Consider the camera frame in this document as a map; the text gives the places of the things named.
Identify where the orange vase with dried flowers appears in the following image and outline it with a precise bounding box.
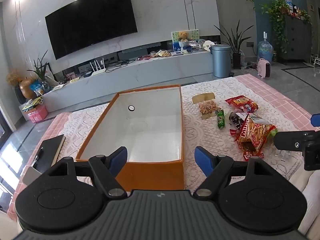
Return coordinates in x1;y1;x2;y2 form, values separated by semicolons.
6;70;38;100

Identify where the white router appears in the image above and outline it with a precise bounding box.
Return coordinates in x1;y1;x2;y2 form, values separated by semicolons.
89;57;106;77

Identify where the green sausage stick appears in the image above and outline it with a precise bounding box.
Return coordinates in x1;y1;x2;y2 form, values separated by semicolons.
216;109;226;130

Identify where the red cartoon snack bag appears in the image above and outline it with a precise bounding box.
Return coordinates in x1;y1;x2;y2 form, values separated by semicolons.
224;95;259;113

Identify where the grey tablet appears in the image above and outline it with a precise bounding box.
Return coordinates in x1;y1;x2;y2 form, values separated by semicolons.
22;166;42;189

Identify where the trailing ivy plant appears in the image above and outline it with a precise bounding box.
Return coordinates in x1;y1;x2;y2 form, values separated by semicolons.
260;0;290;53

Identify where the blue water jug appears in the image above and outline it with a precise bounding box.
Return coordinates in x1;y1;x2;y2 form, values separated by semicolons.
257;31;273;63

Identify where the glass sliding door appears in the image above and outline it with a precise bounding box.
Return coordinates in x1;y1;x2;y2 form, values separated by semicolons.
0;100;16;205

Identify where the black television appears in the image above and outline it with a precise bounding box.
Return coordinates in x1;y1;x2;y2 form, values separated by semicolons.
45;0;138;60

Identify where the pink storage box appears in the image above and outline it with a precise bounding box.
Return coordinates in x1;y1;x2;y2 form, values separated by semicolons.
25;104;48;123

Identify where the clear bag of nuts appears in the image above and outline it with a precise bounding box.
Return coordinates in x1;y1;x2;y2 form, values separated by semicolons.
192;92;224;119

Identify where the clear bag of dark candies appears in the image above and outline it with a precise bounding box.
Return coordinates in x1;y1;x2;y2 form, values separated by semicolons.
229;111;248;131

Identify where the white marble television cabinet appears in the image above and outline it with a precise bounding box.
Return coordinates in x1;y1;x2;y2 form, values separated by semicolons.
41;49;215;113

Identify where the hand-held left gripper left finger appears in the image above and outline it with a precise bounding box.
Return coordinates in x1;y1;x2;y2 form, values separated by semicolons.
47;146;128;198

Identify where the black notebook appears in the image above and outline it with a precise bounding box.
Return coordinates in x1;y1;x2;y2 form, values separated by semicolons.
31;134;66;174

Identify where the green aloe plant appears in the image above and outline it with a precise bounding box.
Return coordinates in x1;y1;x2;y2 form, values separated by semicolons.
27;50;50;88

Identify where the pink heater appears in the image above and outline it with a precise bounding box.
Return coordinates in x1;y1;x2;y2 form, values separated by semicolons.
257;58;272;78

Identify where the long-leaf potted plant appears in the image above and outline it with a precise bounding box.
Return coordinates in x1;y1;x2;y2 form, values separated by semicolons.
214;20;254;68

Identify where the stack of papers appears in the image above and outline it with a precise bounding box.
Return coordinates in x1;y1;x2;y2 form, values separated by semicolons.
22;97;43;110

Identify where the white snack packet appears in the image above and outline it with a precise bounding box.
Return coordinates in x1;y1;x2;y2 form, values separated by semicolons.
249;114;265;125

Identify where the blue snack bag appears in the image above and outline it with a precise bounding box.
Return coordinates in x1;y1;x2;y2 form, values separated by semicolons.
29;79;45;97

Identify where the orange cardboard box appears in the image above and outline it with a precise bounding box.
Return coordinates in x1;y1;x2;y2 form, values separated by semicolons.
76;85;185;192

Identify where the dark grey cabinet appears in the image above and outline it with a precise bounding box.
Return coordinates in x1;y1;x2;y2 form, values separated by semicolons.
277;15;313;64

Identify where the pile of yellow snack packets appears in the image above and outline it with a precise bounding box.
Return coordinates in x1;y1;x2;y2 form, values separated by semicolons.
150;50;171;58

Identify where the red fries snack bag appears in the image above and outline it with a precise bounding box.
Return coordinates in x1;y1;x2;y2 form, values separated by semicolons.
230;116;278;159

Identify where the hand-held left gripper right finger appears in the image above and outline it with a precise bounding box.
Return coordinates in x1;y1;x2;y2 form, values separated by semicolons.
193;146;275;197

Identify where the teddy bear gift set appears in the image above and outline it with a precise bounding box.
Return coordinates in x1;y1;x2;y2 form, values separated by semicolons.
171;29;200;50

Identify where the blue-grey trash can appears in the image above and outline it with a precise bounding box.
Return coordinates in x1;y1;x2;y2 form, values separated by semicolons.
209;44;232;78

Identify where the clear plastic wrapper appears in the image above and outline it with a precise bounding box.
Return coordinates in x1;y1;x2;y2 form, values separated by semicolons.
272;145;302;161

